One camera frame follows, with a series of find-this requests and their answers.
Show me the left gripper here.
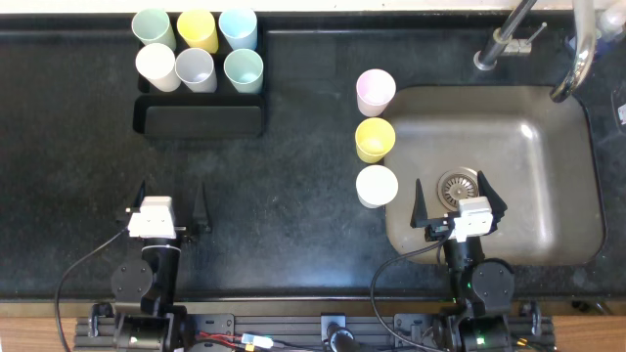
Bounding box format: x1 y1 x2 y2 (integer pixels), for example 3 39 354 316
127 179 212 244

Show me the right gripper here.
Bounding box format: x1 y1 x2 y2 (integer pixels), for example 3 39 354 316
409 169 509 242

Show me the white cup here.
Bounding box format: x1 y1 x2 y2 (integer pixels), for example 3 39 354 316
355 164 400 210
134 42 182 93

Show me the yellow cup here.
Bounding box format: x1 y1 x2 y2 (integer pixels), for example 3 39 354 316
176 8 220 54
354 116 397 164

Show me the pink cup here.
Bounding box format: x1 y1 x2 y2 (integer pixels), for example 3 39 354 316
355 68 397 118

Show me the steel sink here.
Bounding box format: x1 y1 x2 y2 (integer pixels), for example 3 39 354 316
382 85 607 268

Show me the black tray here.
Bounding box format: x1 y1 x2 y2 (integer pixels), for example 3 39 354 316
131 19 268 140

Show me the grey cup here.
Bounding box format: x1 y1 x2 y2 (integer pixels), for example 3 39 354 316
174 47 218 94

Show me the green cup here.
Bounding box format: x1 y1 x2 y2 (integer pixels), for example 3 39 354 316
223 48 265 95
130 8 177 52

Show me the blue cup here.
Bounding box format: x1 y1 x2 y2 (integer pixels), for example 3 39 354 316
217 7 259 52

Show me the steel tap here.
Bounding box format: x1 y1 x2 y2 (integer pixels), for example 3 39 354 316
472 0 601 104

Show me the blue soap bottle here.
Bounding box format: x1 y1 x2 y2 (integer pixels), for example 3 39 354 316
566 2 626 60

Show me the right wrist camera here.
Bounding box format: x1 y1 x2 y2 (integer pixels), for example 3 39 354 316
454 196 494 243

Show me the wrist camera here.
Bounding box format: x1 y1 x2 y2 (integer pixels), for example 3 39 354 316
454 196 494 243
127 196 178 240

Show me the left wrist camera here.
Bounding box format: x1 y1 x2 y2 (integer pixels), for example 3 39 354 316
127 196 178 240

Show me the black cable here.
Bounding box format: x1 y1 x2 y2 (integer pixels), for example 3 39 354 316
369 229 457 352
53 227 129 352

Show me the mounting rail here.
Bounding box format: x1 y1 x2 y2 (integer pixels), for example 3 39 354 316
73 301 558 352

